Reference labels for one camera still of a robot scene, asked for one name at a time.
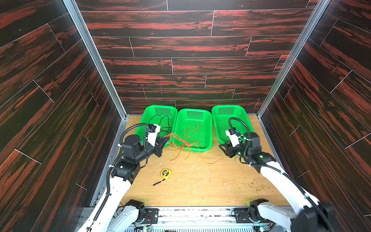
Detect black cable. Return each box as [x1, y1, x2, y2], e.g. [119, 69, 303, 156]
[147, 114, 172, 137]

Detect red cable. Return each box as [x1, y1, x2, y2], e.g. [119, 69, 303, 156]
[163, 132, 201, 151]

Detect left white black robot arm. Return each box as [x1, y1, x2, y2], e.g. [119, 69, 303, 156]
[79, 123, 170, 232]

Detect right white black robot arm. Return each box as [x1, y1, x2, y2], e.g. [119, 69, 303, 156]
[219, 117, 337, 232]

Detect yellow tape measure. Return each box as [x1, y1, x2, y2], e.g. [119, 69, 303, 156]
[153, 168, 173, 186]

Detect left green plastic basket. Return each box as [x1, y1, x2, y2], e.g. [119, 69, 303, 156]
[140, 105, 178, 137]

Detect green plastic basket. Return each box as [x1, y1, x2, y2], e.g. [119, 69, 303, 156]
[140, 105, 178, 137]
[211, 105, 256, 146]
[173, 109, 213, 153]

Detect right green plastic basket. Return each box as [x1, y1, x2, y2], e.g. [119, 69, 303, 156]
[211, 105, 256, 146]

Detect middle green plastic basket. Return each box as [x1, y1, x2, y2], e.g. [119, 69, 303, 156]
[173, 109, 213, 153]

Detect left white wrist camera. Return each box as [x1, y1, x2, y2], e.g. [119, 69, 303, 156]
[147, 124, 161, 147]

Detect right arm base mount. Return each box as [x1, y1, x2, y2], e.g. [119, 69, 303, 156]
[231, 207, 271, 224]

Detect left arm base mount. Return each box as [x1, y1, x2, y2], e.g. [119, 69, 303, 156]
[117, 206, 159, 225]

